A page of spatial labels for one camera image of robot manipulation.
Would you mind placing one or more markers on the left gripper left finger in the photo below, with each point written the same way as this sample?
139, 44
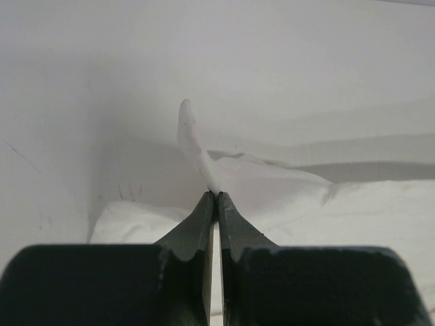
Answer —
164, 283

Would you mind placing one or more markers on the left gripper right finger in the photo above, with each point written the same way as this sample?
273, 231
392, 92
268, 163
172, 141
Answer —
267, 284

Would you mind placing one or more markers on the cream white t shirt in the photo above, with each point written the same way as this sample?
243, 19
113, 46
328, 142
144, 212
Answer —
293, 207

